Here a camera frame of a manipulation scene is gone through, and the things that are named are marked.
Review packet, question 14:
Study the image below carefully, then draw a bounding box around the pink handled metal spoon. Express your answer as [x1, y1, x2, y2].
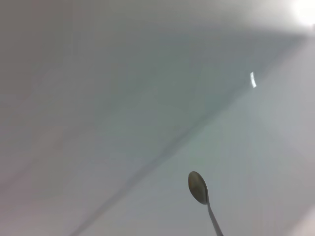
[188, 171, 225, 236]

